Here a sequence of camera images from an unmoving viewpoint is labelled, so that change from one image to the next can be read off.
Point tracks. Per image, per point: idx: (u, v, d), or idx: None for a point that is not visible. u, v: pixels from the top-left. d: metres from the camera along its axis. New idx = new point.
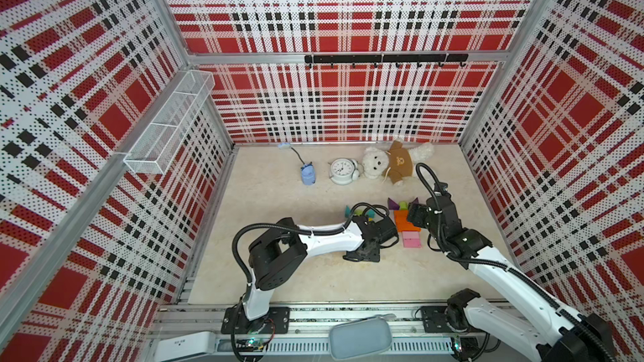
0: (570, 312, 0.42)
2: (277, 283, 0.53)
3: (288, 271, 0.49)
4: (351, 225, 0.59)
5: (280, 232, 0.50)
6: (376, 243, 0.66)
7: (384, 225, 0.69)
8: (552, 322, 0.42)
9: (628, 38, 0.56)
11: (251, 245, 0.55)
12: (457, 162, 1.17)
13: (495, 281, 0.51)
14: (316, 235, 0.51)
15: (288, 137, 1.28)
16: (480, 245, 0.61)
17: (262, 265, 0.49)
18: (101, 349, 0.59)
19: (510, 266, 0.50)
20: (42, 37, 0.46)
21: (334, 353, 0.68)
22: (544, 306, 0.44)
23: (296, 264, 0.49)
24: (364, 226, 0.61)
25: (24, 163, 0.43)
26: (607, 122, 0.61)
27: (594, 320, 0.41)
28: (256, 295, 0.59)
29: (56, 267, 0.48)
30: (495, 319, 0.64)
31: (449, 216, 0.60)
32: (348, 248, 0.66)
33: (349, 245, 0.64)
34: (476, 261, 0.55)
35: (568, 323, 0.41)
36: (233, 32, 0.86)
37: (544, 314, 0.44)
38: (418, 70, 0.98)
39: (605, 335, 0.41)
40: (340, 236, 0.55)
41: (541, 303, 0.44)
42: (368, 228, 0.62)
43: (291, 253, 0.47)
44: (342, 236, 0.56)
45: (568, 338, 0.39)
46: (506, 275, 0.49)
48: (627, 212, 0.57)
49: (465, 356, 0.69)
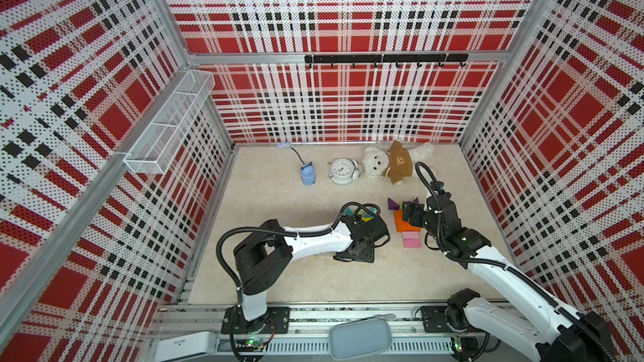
0: (568, 309, 0.43)
2: (262, 287, 0.50)
3: (273, 274, 0.48)
4: (340, 226, 0.58)
5: (265, 235, 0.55)
6: (366, 243, 0.64)
7: (374, 225, 0.68)
8: (552, 321, 0.42)
9: (629, 38, 0.56)
11: (236, 250, 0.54)
12: (458, 162, 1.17)
13: (495, 281, 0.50)
14: (302, 237, 0.50)
15: (288, 137, 1.28)
16: (480, 245, 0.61)
17: (246, 268, 0.48)
18: (101, 349, 0.59)
19: (509, 266, 0.50)
20: (41, 37, 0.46)
21: (334, 353, 0.68)
22: (543, 304, 0.44)
23: (282, 266, 0.47)
24: (354, 227, 0.60)
25: (24, 163, 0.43)
26: (608, 123, 0.60)
27: (592, 318, 0.41)
28: (247, 297, 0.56)
29: (55, 267, 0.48)
30: (495, 319, 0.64)
31: (449, 215, 0.60)
32: (337, 250, 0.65)
33: (336, 246, 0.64)
34: (475, 262, 0.55)
35: (568, 321, 0.41)
36: (233, 32, 0.86)
37: (543, 313, 0.44)
38: (418, 70, 0.98)
39: (603, 333, 0.41)
40: (328, 237, 0.54)
41: (539, 302, 0.44)
42: (358, 228, 0.61)
43: (277, 255, 0.46)
44: (329, 237, 0.54)
45: (566, 336, 0.39)
46: (506, 274, 0.49)
48: (627, 212, 0.57)
49: (465, 356, 0.69)
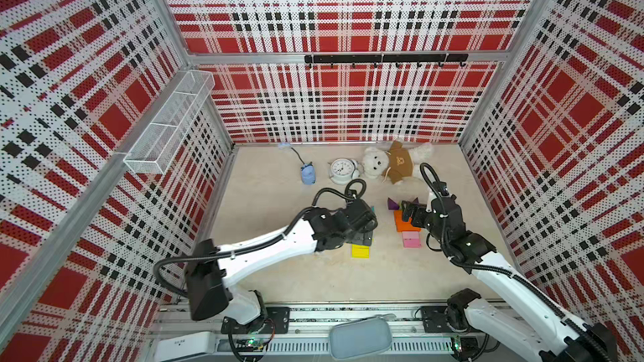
0: (576, 320, 0.42)
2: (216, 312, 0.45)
3: (215, 303, 0.45)
4: (301, 225, 0.50)
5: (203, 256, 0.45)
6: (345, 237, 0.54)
7: (353, 211, 0.56)
8: (558, 332, 0.42)
9: (628, 38, 0.56)
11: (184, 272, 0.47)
12: (457, 162, 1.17)
13: (498, 287, 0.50)
14: (240, 254, 0.44)
15: (288, 137, 1.28)
16: (483, 251, 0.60)
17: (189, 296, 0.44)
18: (101, 349, 0.59)
19: (514, 274, 0.50)
20: (42, 37, 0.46)
21: (334, 354, 0.68)
22: (550, 314, 0.43)
23: (219, 295, 0.43)
24: (319, 224, 0.51)
25: (24, 163, 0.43)
26: (607, 123, 0.61)
27: (599, 329, 0.40)
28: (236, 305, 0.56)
29: (55, 267, 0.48)
30: (495, 323, 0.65)
31: (454, 219, 0.59)
32: (303, 253, 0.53)
33: (298, 250, 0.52)
34: (478, 266, 0.55)
35: (574, 333, 0.41)
36: (233, 32, 0.86)
37: (550, 324, 0.43)
38: (418, 70, 0.98)
39: (610, 344, 0.41)
40: (278, 245, 0.47)
41: (546, 312, 0.44)
42: (326, 223, 0.52)
43: (205, 284, 0.41)
44: (280, 245, 0.47)
45: (573, 349, 0.39)
46: (511, 282, 0.49)
48: (627, 212, 0.57)
49: (465, 356, 0.69)
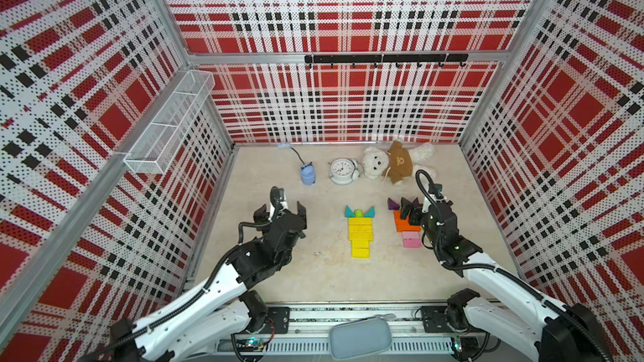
0: (555, 302, 0.44)
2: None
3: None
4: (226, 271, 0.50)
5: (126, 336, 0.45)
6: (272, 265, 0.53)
7: (272, 238, 0.55)
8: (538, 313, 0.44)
9: (629, 38, 0.56)
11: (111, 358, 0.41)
12: (458, 162, 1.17)
13: (487, 283, 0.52)
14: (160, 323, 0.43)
15: (288, 137, 1.28)
16: (471, 252, 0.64)
17: None
18: (101, 349, 0.59)
19: (497, 268, 0.53)
20: (42, 37, 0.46)
21: (334, 353, 0.68)
22: (531, 299, 0.46)
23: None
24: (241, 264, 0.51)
25: (24, 163, 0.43)
26: (607, 123, 0.61)
27: (579, 310, 0.42)
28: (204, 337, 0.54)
29: (55, 267, 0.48)
30: (493, 318, 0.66)
31: (450, 227, 0.62)
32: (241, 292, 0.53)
33: (228, 296, 0.50)
34: (468, 266, 0.58)
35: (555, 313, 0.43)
36: (233, 32, 0.86)
37: (531, 307, 0.46)
38: (418, 70, 0.98)
39: (591, 324, 0.41)
40: (203, 300, 0.46)
41: (527, 297, 0.47)
42: (250, 262, 0.51)
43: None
44: (205, 297, 0.46)
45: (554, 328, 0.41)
46: (497, 276, 0.52)
48: (627, 212, 0.57)
49: (465, 356, 0.69)
